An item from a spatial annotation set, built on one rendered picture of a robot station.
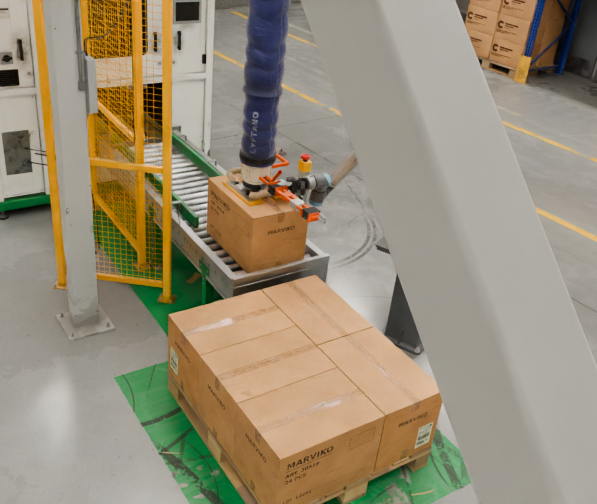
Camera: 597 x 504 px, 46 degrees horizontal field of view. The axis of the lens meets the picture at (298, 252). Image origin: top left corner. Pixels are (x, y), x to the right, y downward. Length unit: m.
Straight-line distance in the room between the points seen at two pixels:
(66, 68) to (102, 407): 1.88
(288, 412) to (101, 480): 1.06
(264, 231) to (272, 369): 0.96
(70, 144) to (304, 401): 1.95
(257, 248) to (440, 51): 3.91
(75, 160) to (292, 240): 1.36
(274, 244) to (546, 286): 3.97
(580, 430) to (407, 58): 0.20
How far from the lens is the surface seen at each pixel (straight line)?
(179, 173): 5.63
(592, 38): 12.44
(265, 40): 4.04
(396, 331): 4.84
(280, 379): 3.61
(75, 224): 4.43
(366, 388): 3.63
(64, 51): 4.05
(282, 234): 4.32
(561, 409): 0.37
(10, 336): 4.87
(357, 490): 3.80
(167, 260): 4.88
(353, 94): 0.40
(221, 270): 4.32
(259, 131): 4.22
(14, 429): 4.22
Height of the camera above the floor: 2.89
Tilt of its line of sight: 30 degrees down
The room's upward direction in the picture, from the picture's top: 6 degrees clockwise
